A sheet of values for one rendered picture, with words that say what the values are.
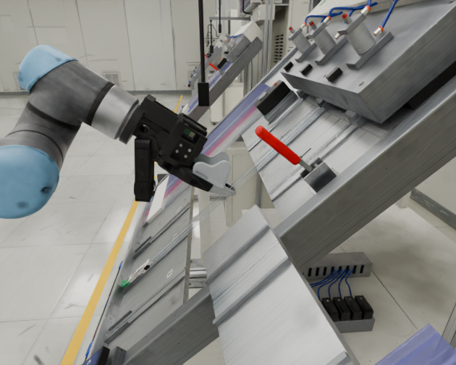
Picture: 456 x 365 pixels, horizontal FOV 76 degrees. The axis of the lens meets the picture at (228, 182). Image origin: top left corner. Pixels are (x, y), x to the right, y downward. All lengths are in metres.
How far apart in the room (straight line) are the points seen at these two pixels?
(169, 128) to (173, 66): 8.66
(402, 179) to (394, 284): 0.58
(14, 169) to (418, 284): 0.89
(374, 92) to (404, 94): 0.03
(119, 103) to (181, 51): 8.64
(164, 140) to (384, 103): 0.31
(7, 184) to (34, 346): 1.36
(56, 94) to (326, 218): 0.39
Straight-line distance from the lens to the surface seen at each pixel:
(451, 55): 0.40
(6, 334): 1.80
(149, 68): 9.21
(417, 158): 0.36
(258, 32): 1.76
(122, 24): 9.33
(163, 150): 0.47
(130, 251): 0.76
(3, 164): 0.36
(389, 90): 0.37
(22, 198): 0.37
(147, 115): 0.48
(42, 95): 0.49
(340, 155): 0.39
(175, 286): 0.49
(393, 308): 0.84
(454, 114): 0.36
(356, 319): 0.73
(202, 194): 1.46
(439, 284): 0.97
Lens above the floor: 1.17
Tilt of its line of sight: 24 degrees down
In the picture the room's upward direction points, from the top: straight up
